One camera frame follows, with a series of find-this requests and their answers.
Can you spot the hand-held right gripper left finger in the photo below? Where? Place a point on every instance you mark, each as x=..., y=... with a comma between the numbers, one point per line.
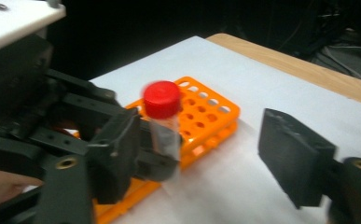
x=116, y=155

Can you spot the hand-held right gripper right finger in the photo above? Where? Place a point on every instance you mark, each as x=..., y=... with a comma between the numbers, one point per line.
x=293, y=155

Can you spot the red capped test tube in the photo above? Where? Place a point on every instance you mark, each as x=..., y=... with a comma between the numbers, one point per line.
x=162, y=99

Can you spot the orange plastic test tube rack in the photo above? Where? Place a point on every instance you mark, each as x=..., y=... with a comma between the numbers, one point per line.
x=209, y=115

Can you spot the white table sheet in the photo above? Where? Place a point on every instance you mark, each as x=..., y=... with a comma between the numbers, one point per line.
x=231, y=77

